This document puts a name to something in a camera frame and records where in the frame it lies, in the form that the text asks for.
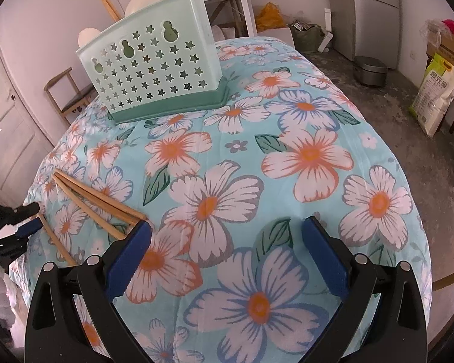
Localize wooden chair with dark seat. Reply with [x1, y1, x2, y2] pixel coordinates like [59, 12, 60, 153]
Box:
[43, 67, 99, 125]

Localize grey refrigerator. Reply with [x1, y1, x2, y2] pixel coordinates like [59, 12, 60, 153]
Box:
[333, 0, 403, 69]

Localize white woven sack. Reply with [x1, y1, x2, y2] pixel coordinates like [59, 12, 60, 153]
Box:
[209, 25, 237, 43]

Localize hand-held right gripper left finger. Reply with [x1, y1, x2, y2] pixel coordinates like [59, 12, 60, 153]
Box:
[25, 219, 154, 363]

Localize yellow plastic bag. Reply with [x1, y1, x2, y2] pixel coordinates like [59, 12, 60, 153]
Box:
[255, 2, 285, 33]

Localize clear plastic bag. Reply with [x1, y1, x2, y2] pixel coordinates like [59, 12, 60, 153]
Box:
[420, 18, 449, 46]

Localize grey rice cooker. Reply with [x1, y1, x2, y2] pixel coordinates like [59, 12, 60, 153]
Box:
[353, 55, 389, 88]

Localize green plastic utensil basket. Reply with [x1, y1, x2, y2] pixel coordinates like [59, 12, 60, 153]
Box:
[76, 0, 231, 125]

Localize white cardboard box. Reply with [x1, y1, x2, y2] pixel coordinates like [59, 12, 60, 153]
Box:
[263, 26, 295, 48]

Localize floral blue tablecloth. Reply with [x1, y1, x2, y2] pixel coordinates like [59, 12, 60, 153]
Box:
[8, 36, 434, 363]

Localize white and green rice sack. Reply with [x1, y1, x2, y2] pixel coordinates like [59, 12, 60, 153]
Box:
[408, 53, 454, 137]

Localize white wooden door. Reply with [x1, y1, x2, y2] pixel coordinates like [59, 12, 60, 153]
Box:
[0, 26, 57, 199]

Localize green fabric bag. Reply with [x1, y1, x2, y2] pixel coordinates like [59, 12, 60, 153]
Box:
[291, 22, 326, 54]

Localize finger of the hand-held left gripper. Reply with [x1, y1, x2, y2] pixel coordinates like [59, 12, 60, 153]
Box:
[13, 202, 41, 219]
[15, 219, 45, 240]

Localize white board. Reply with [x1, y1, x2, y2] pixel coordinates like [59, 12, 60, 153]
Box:
[318, 8, 335, 53]

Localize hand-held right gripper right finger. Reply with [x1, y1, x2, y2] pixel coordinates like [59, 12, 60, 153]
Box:
[302, 215, 428, 363]

